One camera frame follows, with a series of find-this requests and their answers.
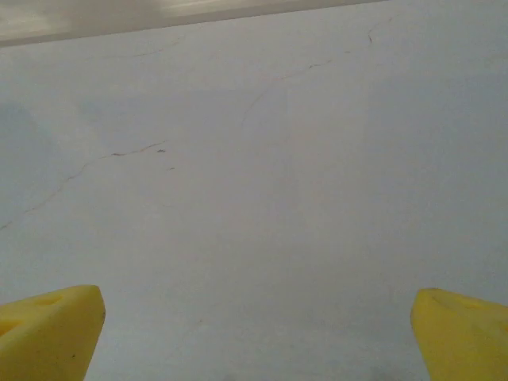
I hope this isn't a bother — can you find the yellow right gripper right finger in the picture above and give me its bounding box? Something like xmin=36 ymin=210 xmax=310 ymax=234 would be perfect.
xmin=410 ymin=287 xmax=508 ymax=381

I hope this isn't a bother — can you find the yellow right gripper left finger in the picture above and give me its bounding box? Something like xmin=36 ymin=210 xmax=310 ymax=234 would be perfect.
xmin=0 ymin=284 xmax=106 ymax=381

